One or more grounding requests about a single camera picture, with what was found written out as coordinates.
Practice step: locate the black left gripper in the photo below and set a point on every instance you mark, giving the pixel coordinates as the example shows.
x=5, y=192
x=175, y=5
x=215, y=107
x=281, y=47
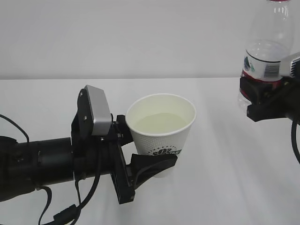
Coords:
x=101, y=155

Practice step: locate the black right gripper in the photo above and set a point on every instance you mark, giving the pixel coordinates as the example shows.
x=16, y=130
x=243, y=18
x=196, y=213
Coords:
x=270, y=100

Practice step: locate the white paper cup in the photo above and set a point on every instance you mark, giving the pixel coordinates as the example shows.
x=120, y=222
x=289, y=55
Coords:
x=160, y=123

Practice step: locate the clear plastic water bottle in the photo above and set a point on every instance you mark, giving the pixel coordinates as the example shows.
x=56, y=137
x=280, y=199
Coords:
x=270, y=39

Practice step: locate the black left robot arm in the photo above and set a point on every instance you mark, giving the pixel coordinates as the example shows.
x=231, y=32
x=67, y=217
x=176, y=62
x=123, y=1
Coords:
x=25, y=167

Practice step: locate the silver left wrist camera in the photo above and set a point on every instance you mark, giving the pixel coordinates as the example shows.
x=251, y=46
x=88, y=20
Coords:
x=93, y=112

